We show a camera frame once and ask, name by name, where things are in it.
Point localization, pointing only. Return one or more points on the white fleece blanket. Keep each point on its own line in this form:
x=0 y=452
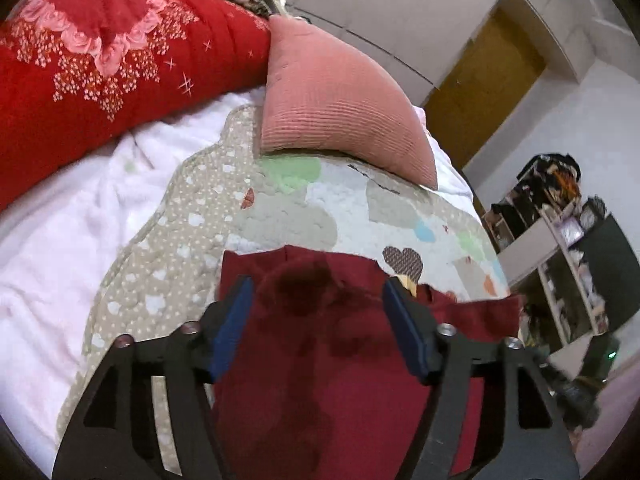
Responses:
x=55 y=260

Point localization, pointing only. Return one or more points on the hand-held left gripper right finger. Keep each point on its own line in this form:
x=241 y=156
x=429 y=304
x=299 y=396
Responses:
x=406 y=332

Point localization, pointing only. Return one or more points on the red floral quilt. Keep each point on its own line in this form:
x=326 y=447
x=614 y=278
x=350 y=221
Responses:
x=100 y=70

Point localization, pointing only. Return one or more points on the white wardrobe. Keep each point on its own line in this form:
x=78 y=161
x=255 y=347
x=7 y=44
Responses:
x=400 y=5

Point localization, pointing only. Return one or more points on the dark green board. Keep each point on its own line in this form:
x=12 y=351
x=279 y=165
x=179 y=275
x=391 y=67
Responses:
x=616 y=270

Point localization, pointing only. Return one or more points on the cluttered white shelf unit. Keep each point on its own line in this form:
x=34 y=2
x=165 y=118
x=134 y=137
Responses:
x=555 y=250

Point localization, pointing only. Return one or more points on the yellow wooden door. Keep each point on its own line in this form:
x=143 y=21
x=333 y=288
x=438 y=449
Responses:
x=487 y=90

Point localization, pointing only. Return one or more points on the dark red small sweatshirt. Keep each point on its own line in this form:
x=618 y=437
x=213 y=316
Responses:
x=330 y=360

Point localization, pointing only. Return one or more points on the beige heart-print quilted bedspread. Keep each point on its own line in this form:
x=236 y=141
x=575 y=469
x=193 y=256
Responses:
x=280 y=210

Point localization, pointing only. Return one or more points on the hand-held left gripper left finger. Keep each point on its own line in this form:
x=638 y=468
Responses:
x=231 y=330

